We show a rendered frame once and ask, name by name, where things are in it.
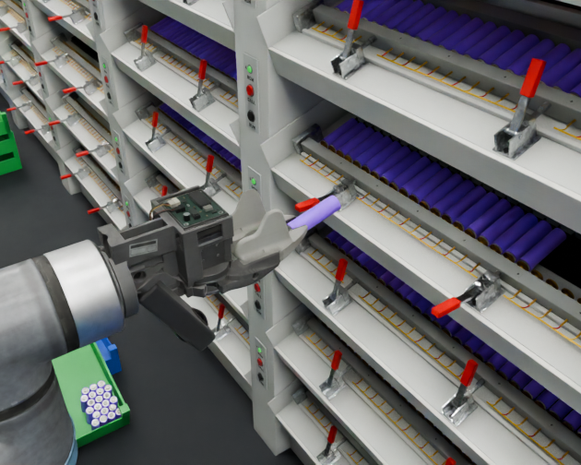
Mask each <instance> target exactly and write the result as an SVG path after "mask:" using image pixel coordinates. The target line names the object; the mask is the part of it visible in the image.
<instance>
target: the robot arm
mask: <svg viewBox="0 0 581 465"><path fill-rule="evenodd" d="M167 199H168V200H167ZM150 203H151V210H150V212H149V221H147V222H144V223H141V224H138V225H136V226H133V227H130V228H127V229H124V230H121V231H119V232H118V231H117V230H116V229H115V227H114V226H113V225H112V224H111V223H109V224H106V225H103V226H101V227H98V228H97V229H98V234H99V237H100V242H101V245H100V246H96V245H95V243H93V242H91V241H90V240H85V241H82V242H79V243H76V244H71V245H69V246H66V247H63V248H60V249H57V250H54V251H52V252H49V253H46V254H43V255H41V256H36V257H34V258H31V259H28V260H25V261H22V262H19V263H17V264H14V265H11V266H8V267H5V268H0V465H76V463H77V440H76V428H75V424H74V421H73V419H72V417H71V415H70V414H69V413H68V411H67V408H66V405H65V400H64V397H63V394H62V391H61V388H60V386H59V383H58V380H57V377H56V373H55V371H54V368H53V363H52V360H53V359H55V358H57V357H60V356H62V355H65V354H67V353H69V352H72V351H74V350H77V349H80V348H82V347H84V346H87V345H89V344H91V343H93V342H96V341H98V340H102V339H104V338H107V337H109V336H111V335H113V334H116V333H118V332H120V331H122V330H123V329H124V327H125V318H127V317H129V316H132V315H135V314H137V313H138V311H139V304H141V305H143V306H144V307H145V308H146V309H147V310H149V312H150V313H151V314H153V315H154V316H155V317H157V318H158V319H159V320H160V321H161V322H163V323H164V324H165V325H166V326H168V327H169V328H170V329H172V330H173V331H174V333H175V335H176V337H177V338H178V339H179V340H182V341H184V342H187V343H189V344H190V345H191V346H193V347H194V348H195V349H196V350H198V351H199V352H202V351H203V350H204V349H205V348H206V347H207V346H208V345H209V344H210V343H211V342H212V341H213V340H214V339H215V338H216V336H215V334H214V333H213V331H212V330H211V329H210V327H209V326H208V319H207V317H206V316H205V314H204V313H203V312H202V311H200V310H199V309H196V308H194V307H191V306H190V305H189V304H188V303H187V302H186V301H185V300H183V299H182V298H181V297H180V296H183V295H186V297H187V298H189V297H191V296H195V297H202V298H204V297H206V296H207V295H211V294H215V293H218V292H220V293H221V294H224V293H225V292H228V291H231V290H235V289H240V288H243V287H246V286H249V285H251V284H254V283H256V282H257V281H259V280H261V279H263V278H264V277H265V276H266V275H267V274H268V273H269V272H271V271H272V270H273V269H275V268H276V267H278V266H279V263H280V262H281V261H282V260H283V259H285V258H286V257H287V256H288V255H289V254H290V253H291V252H292V251H293V250H294V249H295V247H296V246H297V245H298V244H299V243H300V242H301V240H302V239H303V237H304V236H305V235H306V234H307V230H308V226H307V225H303V226H300V227H297V228H294V229H291V230H288V227H287V224H288V223H289V222H291V221H293V220H294V219H296V217H295V216H294V215H283V213H282V211H281V210H279V209H272V210H270V211H269V212H266V211H265V208H264V205H263V203H262V200H261V197H260V196H259V193H258V192H257V191H256V190H254V189H249V190H246V191H244V192H243V193H242V194H241V196H240V198H239V201H238V204H237V207H236V210H235V211H234V212H233V213H232V214H231V215H229V213H228V212H227V211H226V210H225V209H223V208H222V207H221V206H220V205H219V204H218V203H217V202H216V201H215V200H214V199H213V198H212V197H210V196H209V195H208V194H207V193H206V192H205V191H204V190H202V189H200V186H199V185H195V186H192V187H189V188H186V189H184V190H181V191H177V192H174V193H171V194H169V195H166V196H163V197H158V198H154V199H151V200H150ZM151 212H152V215H153V218H152V220H151ZM231 253H234V254H235V255H236V256H237V257H238V259H236V260H234V261H233V260H232V259H231Z"/></svg>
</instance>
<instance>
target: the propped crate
mask: <svg viewBox="0 0 581 465"><path fill-rule="evenodd" d="M52 363H53V368H54V371H55V373H56V377H57V380H58V383H59V386H60V388H61V391H62V394H63V397H64V400H65V405H66V408H67V411H68V413H69V414H70V415H71V417H72V419H73V421H74V424H75V428H76V440H77V448H79V447H82V446H84V445H86V444H87V443H90V442H92V441H94V440H96V439H98V438H100V437H102V436H104V435H107V434H109V433H111V432H113V431H115V430H117V429H119V428H121V427H123V426H125V425H127V424H129V423H130V409H129V407H128V405H127V403H125V401H124V399H123V397H122V395H121V393H120V391H119V389H118V387H117V386H116V384H115V382H114V380H113V377H112V375H111V373H110V371H109V369H108V366H107V364H106V363H105V361H104V359H103V357H102V355H101V352H100V350H99V348H98V346H97V344H96V342H93V343H91V344H89V345H87V346H84V347H82V348H80V349H77V350H74V351H72V352H69V353H67V354H65V355H62V356H60V357H57V358H55V359H53V360H52ZM100 380H103V381H104V382H105V385H111V386H112V394H113V396H115V397H117V399H118V408H119V411H120V413H121V417H120V418H118V419H116V420H114V421H112V422H110V423H107V424H105V425H103V426H101V427H99V428H97V429H95V430H93V431H91V424H88V423H87V418H86V413H85V412H82V410H81V403H80V397H81V396H82V393H81V390H82V388H89V386H90V385H91V384H96V385H97V384H98V382H99V381H100Z"/></svg>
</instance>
